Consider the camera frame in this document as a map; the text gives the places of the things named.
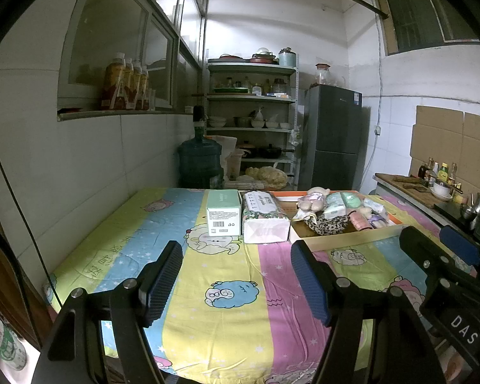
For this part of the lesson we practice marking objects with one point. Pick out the orange rimmed cardboard box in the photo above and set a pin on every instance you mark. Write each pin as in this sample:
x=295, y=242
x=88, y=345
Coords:
x=344, y=240

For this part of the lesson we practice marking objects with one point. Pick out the flat round dish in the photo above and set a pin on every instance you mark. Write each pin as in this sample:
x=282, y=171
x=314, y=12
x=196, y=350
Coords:
x=230, y=57

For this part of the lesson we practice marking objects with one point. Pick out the wooden top kitchen counter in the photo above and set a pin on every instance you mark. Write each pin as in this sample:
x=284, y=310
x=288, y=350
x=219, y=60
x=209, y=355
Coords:
x=392, y=182

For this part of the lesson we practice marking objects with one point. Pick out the red dish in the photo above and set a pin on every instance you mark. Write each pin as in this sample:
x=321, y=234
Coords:
x=264, y=58

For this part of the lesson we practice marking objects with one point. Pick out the pale green soft pack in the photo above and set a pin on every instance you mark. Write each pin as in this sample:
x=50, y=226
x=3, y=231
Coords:
x=351, y=199

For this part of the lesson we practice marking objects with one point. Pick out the leopard print cloth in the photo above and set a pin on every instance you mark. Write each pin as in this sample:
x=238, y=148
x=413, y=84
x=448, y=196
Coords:
x=330, y=226

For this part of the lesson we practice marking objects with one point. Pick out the black water pump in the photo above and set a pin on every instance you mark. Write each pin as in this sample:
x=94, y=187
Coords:
x=199, y=118

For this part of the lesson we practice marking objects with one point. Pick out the white sack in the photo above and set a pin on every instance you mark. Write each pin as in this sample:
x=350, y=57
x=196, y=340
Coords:
x=228, y=144

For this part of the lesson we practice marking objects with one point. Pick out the floral tissue pack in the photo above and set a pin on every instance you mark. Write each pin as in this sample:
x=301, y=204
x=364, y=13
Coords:
x=264, y=216

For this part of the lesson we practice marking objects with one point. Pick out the sliding glass window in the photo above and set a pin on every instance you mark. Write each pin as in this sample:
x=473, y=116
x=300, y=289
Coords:
x=112, y=28

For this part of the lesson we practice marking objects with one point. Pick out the black wok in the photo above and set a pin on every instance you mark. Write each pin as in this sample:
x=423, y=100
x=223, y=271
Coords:
x=270, y=152

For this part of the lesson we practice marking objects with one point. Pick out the white bowl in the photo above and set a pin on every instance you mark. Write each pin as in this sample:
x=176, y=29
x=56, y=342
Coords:
x=440, y=192

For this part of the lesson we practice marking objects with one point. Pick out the metal kettle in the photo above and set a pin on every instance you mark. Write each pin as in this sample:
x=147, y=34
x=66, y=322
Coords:
x=474, y=208

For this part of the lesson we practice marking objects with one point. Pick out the cartoon printed bedsheet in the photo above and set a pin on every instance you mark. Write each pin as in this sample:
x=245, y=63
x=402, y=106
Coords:
x=224, y=328

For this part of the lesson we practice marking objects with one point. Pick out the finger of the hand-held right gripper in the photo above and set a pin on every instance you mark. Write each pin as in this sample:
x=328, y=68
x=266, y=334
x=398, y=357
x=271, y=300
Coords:
x=420, y=248
x=460, y=246

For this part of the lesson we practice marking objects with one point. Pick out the white teal wipes pack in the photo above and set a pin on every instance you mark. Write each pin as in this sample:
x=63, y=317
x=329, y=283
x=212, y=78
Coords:
x=336, y=206

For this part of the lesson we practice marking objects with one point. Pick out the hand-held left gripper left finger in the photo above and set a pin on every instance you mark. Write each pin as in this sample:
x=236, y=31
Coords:
x=162, y=284

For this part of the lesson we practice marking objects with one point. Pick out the blue water jug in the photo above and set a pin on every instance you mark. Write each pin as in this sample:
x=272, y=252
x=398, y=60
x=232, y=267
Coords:
x=200, y=160

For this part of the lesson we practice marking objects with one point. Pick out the row of glass jars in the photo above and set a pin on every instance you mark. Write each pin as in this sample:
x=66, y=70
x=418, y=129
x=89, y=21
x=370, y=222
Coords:
x=252, y=87

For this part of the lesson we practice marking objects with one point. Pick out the light blue pot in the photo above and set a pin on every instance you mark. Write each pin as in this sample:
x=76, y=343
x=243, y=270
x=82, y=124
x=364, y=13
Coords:
x=288, y=58

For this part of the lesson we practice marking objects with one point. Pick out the black gas stove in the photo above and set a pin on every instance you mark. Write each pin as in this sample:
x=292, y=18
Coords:
x=448, y=210

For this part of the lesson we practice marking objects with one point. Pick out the dark grey refrigerator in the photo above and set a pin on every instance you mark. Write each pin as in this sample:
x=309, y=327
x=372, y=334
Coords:
x=332, y=128

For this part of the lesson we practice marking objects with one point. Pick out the kitchen knife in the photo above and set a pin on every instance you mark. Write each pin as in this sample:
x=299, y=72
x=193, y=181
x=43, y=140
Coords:
x=414, y=187

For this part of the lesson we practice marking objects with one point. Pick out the pink cloth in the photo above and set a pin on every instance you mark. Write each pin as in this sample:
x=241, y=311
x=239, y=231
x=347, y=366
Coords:
x=359, y=220

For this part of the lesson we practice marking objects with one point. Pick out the white metal shelf rack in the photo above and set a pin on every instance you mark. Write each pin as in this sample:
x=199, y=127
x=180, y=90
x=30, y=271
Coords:
x=248, y=68

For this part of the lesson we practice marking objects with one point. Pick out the brown wooden furniture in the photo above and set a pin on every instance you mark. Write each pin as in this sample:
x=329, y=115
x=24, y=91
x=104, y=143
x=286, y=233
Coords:
x=8, y=300

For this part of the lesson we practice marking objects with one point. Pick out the green white can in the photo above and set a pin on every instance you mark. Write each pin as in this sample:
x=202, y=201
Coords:
x=4, y=344

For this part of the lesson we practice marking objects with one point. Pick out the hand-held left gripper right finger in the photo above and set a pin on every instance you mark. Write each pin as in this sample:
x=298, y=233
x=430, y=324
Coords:
x=310, y=284

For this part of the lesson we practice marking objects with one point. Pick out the green tissue box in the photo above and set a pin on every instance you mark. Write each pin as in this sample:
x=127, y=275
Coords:
x=224, y=212

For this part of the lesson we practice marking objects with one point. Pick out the cluster of condiment bottles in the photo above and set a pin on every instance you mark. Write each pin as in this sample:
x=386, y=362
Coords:
x=444, y=170

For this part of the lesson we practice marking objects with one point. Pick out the purple soft item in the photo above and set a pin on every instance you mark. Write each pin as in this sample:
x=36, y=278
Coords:
x=378, y=220

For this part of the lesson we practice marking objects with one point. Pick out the high window with grille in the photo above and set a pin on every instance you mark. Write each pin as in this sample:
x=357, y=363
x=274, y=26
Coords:
x=416, y=16

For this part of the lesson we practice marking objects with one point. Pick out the white plastic bag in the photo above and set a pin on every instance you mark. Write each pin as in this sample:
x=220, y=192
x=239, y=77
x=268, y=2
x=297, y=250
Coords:
x=295, y=136

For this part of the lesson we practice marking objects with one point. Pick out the brown cardboard wall panel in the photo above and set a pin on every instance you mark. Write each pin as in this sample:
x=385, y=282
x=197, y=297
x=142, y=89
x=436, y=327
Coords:
x=436, y=136

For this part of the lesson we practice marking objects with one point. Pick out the pinkish plush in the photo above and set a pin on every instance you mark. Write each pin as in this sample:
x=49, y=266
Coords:
x=314, y=206

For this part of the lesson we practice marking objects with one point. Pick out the glass jar with red lid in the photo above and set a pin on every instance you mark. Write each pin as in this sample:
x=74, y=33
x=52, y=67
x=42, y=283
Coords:
x=322, y=75

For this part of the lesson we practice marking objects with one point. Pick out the person's right hand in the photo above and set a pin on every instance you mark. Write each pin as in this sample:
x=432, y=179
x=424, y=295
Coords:
x=452, y=370

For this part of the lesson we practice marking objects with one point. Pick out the stack of white bowls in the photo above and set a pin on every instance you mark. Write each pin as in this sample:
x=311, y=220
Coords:
x=216, y=122

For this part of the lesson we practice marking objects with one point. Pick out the translucent plastic container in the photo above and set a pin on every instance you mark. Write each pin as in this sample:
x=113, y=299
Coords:
x=235, y=166

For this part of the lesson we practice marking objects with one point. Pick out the orange juice bottle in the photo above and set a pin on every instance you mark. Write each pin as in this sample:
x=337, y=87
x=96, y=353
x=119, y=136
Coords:
x=145, y=88
x=114, y=80

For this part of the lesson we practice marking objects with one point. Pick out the yellow cup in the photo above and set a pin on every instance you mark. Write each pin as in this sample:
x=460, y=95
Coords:
x=458, y=199

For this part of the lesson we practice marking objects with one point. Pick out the pale yellow cabbage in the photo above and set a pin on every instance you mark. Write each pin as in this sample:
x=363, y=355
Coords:
x=268, y=175

